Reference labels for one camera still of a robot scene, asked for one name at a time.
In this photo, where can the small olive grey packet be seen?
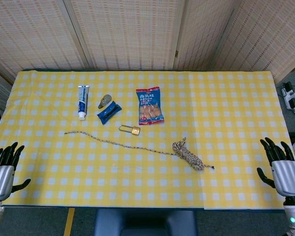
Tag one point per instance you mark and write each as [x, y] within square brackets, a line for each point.
[105, 100]

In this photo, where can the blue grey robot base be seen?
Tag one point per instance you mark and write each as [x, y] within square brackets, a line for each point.
[145, 222]

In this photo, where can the brass long-shackle padlock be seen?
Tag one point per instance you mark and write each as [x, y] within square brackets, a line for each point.
[136, 130]

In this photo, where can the yellow white checked tablecloth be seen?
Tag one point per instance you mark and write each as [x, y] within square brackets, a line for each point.
[223, 110]

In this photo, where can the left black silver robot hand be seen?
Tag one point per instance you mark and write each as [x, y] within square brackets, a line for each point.
[1, 177]

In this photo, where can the blue snack bar wrapper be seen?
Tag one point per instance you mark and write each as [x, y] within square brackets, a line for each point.
[109, 111]

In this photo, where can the red blue snack bag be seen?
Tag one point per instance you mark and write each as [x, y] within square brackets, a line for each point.
[149, 105]

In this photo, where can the woven beige folding screen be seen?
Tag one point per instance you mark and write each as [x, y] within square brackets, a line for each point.
[127, 34]

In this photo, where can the white blue toothpaste tube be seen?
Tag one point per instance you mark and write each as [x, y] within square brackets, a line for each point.
[83, 100]

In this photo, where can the white power strip with plugs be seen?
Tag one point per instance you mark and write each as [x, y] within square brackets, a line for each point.
[289, 97]

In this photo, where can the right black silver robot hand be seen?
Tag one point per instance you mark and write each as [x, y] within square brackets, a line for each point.
[287, 177]

